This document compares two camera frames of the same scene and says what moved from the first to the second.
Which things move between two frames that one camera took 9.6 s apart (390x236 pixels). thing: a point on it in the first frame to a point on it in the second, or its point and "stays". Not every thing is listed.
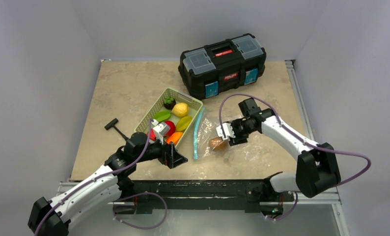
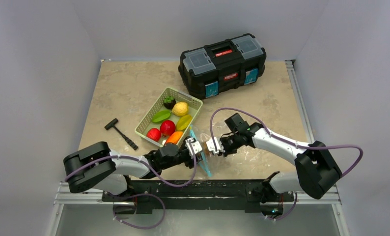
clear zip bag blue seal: [208, 143] to [204, 151]
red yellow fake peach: [175, 137] stays
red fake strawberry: [152, 134] stays
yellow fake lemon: [180, 109] stays
